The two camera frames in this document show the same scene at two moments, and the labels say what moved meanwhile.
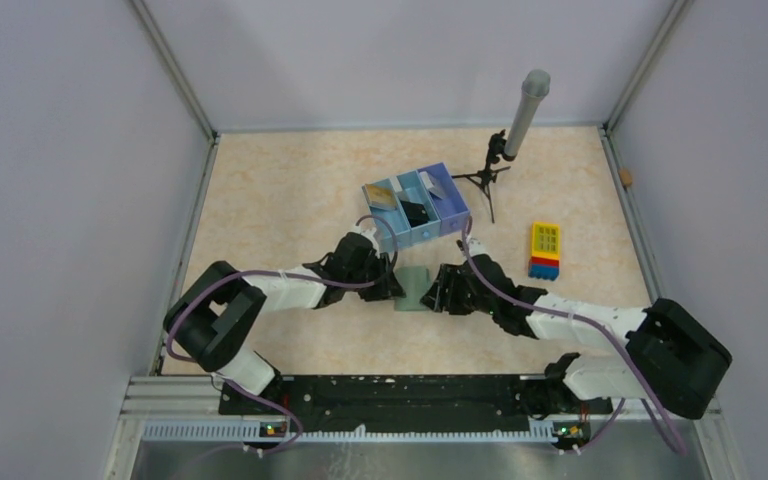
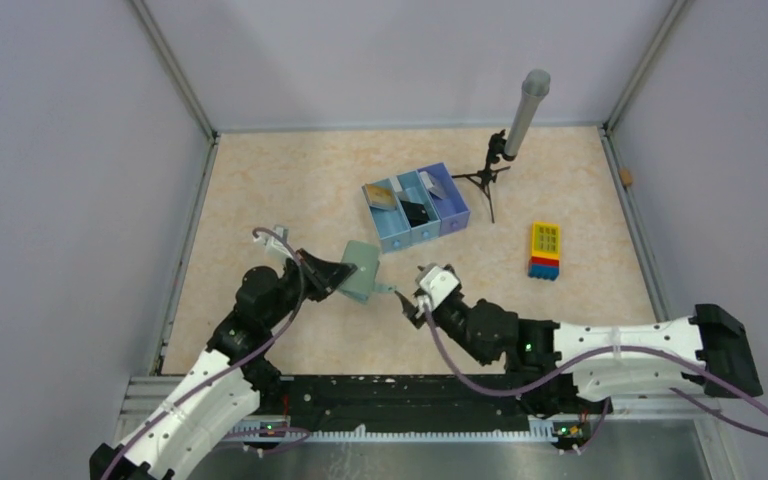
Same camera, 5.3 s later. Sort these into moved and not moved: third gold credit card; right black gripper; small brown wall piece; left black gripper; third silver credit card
Moved: right black gripper; left black gripper
Not moved: third gold credit card; small brown wall piece; third silver credit card
